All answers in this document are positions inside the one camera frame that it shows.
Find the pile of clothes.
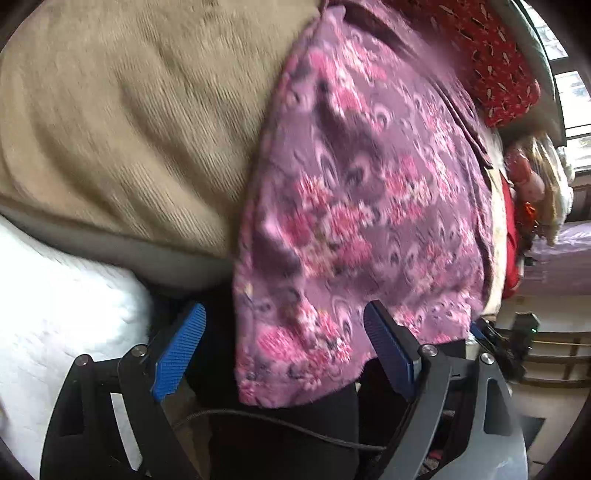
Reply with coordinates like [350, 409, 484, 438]
[504, 131, 575, 247]

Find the white quilt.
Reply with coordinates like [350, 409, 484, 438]
[1, 219, 152, 478]

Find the window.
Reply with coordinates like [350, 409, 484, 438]
[526, 0, 591, 144]

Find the purple floral fleece garment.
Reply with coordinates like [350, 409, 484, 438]
[233, 1, 493, 408]

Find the beige fleece blanket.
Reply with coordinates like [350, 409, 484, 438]
[1, 1, 320, 259]

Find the red cloth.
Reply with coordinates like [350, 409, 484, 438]
[501, 176, 523, 300]

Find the red patterned pillow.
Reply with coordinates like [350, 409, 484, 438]
[391, 0, 541, 127]

